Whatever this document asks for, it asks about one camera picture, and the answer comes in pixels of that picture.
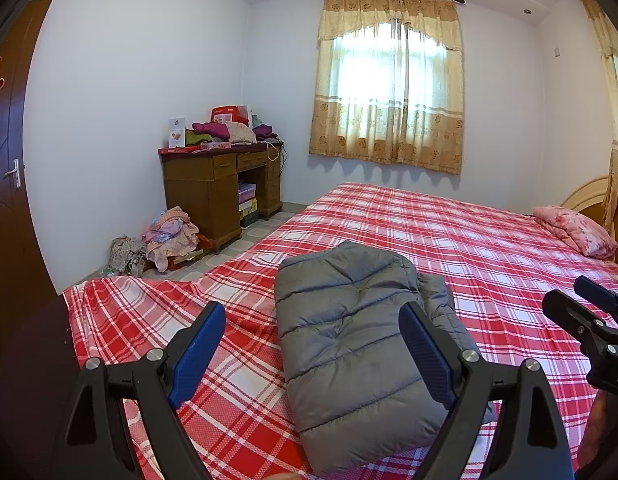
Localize stack of boxes under desk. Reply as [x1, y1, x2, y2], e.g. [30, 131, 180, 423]
[237, 182, 260, 228]

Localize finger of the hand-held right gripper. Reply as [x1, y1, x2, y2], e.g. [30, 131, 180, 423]
[543, 287, 618, 357]
[574, 275, 618, 328]

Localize magenta folded clothes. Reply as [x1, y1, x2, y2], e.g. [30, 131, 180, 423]
[191, 121, 230, 142]

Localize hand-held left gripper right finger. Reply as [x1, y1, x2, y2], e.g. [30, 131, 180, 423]
[398, 302, 574, 480]

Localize grey puffer jacket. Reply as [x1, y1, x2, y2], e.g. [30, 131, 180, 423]
[274, 241, 497, 476]

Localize pink floral folded quilt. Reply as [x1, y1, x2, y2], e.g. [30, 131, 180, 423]
[533, 205, 618, 260]

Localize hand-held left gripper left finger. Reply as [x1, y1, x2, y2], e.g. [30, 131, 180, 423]
[51, 301, 227, 480]

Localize beige patterned window curtain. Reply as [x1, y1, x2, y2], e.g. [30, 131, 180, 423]
[309, 0, 464, 176]

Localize red cardboard box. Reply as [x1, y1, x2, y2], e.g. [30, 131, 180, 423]
[210, 105, 250, 127]

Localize silver door handle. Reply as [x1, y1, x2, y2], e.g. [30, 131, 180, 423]
[4, 159, 27, 190]

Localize beige patterned side curtain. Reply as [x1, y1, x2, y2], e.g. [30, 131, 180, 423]
[581, 0, 618, 233]

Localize brown wooden desk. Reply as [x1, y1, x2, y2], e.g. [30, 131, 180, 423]
[159, 142, 284, 255]

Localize wooden headboard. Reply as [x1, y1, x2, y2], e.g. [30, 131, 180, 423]
[560, 180, 614, 241]

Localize bed with red plaid sheet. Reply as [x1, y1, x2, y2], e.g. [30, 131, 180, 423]
[63, 182, 618, 480]

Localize beige folded clothes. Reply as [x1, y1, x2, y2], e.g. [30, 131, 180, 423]
[224, 121, 256, 146]

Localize grey patterned cloth heap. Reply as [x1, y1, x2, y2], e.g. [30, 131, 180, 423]
[109, 235, 148, 276]

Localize pink clothes pile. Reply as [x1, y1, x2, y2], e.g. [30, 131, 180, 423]
[143, 206, 204, 273]

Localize person's right hand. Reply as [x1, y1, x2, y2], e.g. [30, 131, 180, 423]
[578, 391, 613, 468]

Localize brown wooden door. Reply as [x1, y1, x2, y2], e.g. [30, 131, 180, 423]
[0, 0, 57, 376]

